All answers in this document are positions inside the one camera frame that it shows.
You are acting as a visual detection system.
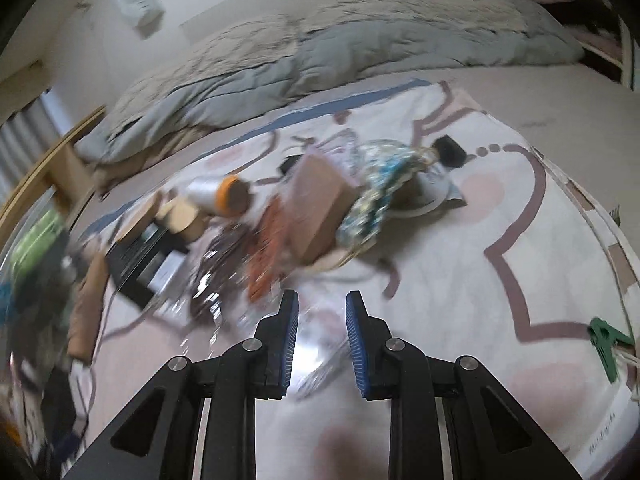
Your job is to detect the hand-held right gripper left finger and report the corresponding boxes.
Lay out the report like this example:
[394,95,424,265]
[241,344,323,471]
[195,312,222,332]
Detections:
[62,290,300,480]

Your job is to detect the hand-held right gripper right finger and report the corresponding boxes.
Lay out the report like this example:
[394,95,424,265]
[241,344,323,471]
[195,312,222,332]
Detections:
[345,290,583,480]

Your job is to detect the bag of brown hair ties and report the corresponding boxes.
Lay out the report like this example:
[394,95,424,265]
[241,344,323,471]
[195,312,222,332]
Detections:
[187,225,351,401]

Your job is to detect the clear plastic storage box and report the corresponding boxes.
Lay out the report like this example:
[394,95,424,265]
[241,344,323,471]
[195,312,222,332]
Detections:
[0,185,86,461]

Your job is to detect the orange rubber bands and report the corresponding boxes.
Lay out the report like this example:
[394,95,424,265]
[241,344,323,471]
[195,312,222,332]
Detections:
[247,200,291,301]

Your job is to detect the brown cardboard box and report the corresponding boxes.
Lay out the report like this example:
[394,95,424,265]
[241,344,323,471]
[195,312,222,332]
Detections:
[287,152,358,263]

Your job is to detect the white round dish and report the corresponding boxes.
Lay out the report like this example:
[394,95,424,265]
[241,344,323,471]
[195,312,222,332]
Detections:
[395,172,453,218]

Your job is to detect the tan wooden holder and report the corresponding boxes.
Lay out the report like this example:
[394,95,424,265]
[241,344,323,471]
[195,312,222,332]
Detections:
[155,195,208,241]

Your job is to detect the white thread spool orange cap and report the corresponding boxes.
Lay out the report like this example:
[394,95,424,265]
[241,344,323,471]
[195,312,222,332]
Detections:
[186,175,253,218]

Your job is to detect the black rectangular box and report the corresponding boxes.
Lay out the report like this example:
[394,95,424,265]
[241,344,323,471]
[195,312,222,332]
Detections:
[105,225,188,311]

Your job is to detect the brown cardboard tube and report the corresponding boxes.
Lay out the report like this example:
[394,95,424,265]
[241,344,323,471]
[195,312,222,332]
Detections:
[67,255,108,358]

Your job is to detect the small black clip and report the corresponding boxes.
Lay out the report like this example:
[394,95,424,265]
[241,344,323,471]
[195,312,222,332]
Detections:
[432,135,463,167]

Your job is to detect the beige fleece blanket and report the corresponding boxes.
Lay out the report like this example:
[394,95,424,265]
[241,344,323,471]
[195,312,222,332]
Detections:
[90,125,211,191]

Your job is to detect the green plastic clip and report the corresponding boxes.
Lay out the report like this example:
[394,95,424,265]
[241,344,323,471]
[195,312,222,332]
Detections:
[587,317,636,382]

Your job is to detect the white printed small box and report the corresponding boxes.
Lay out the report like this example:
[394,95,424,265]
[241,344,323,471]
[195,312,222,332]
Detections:
[570,380,635,476]

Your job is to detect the green plastic bag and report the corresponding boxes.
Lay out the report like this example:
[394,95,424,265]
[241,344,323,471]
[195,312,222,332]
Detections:
[10,210,68,271]

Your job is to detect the wooden bedside shelf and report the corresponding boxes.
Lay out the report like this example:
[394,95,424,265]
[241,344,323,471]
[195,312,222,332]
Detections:
[0,57,108,241]

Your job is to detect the grey duvet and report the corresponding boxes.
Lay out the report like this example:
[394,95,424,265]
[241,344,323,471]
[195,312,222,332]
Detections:
[75,0,586,166]

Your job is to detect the beige textured pillow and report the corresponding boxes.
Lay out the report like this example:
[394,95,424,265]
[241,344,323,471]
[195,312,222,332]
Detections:
[300,0,531,36]
[107,15,301,141]

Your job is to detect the beige bed mattress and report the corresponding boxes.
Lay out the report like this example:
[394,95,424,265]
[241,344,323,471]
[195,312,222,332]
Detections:
[440,57,640,241]

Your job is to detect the grey curtain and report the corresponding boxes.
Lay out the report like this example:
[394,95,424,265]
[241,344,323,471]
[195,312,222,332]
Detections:
[0,95,66,186]

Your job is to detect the white hanging bag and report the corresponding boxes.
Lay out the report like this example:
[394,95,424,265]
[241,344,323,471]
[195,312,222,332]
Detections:
[109,0,166,38]

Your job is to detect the wardrobe shelf niche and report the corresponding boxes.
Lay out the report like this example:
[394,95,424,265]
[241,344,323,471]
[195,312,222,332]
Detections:
[565,0,636,86]

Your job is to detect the braided green white cord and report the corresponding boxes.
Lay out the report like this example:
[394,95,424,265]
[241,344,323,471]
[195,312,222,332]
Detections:
[337,139,431,253]

